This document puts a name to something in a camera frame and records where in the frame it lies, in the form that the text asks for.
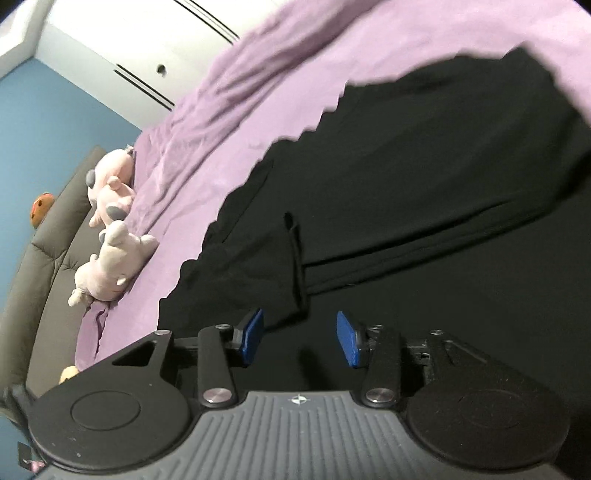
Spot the black garment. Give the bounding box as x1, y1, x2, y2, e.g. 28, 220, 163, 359
158, 47, 591, 398

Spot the white plush toy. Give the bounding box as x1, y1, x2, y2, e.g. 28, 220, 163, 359
68, 220, 159, 309

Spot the grey-green pillow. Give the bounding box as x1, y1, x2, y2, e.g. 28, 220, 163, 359
0, 145, 110, 416

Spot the pink plush toy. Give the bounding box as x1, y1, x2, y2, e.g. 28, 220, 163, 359
86, 145, 137, 227

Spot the white wardrobe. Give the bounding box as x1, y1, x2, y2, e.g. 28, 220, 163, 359
32, 0, 287, 131

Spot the orange plush toy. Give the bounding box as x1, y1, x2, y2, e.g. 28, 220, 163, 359
28, 192, 55, 228

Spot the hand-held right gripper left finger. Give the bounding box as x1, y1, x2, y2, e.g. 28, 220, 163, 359
111, 308, 265, 409

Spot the purple blanket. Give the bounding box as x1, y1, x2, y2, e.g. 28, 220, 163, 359
74, 0, 591, 372

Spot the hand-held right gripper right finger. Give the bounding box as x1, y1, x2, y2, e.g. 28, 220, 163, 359
337, 310, 494, 409

